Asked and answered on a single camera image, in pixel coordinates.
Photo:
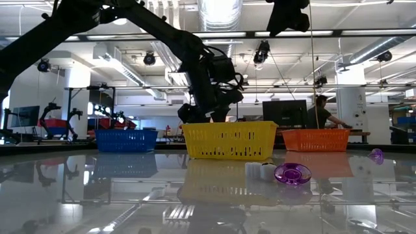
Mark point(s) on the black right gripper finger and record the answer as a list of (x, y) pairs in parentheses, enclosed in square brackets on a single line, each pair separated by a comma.
[(281, 21), (304, 22)]

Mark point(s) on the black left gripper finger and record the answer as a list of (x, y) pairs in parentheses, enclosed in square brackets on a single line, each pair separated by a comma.
[(221, 113), (193, 114)]

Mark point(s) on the yellow plastic basket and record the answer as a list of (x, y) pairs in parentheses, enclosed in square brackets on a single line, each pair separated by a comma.
[(229, 139)]

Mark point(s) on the white plastic skeleton toy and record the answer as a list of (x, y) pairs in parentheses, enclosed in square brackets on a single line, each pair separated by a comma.
[(260, 170)]

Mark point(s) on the purple plastic toy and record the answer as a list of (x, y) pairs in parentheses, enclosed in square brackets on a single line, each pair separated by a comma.
[(292, 174), (377, 154)]

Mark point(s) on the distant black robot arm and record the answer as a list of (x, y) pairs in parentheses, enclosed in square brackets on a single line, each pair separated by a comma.
[(75, 113), (53, 106)]

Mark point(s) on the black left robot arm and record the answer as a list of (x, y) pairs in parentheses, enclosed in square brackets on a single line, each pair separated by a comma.
[(32, 45)]

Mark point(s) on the white LED light strip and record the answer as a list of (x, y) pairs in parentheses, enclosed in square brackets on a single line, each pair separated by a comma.
[(224, 34), (113, 37), (318, 33), (377, 32), (72, 38)]

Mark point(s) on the white ceiling pipes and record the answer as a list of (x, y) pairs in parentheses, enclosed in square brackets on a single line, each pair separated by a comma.
[(169, 61)]

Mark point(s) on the black computer monitor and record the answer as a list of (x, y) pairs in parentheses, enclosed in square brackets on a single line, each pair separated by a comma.
[(285, 112)]

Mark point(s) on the blue plastic basket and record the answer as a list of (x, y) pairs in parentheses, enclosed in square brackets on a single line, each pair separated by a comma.
[(126, 141)]

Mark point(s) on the person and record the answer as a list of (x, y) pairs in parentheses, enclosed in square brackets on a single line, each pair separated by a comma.
[(320, 117)]

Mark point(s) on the white building column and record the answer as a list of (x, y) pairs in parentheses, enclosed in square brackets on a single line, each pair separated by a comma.
[(351, 107)]

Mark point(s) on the orange plastic basket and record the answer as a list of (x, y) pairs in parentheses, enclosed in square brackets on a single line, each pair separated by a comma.
[(315, 140)]

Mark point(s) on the wooden top workbench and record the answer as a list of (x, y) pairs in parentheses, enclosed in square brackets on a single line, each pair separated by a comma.
[(359, 132)]

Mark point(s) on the red bin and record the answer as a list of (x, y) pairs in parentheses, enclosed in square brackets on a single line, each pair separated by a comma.
[(57, 123)]

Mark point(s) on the shelf with blue bins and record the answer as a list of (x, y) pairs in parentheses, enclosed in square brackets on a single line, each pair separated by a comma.
[(404, 121)]

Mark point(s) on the black office chair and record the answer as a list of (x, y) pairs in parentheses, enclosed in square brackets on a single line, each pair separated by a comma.
[(398, 135)]

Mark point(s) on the small dark monitor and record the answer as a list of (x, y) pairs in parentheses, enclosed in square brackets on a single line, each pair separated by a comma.
[(27, 116)]

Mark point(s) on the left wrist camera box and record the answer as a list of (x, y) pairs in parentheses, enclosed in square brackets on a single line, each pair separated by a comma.
[(224, 68)]

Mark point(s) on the black overhead frame bar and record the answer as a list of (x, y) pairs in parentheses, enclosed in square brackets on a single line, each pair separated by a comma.
[(338, 32)]

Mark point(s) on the black ceiling camera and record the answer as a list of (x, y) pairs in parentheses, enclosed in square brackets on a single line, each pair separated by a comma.
[(149, 58), (261, 52), (246, 84), (44, 65), (384, 56), (320, 80)]

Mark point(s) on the black distant rig frame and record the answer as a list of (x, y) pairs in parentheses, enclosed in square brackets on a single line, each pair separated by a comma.
[(146, 87)]

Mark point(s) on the silver round ceiling duct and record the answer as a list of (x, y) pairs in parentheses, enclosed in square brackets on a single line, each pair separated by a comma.
[(221, 16)]

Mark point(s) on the silver slanted ceiling duct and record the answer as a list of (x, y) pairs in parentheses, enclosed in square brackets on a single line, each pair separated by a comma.
[(370, 52)]

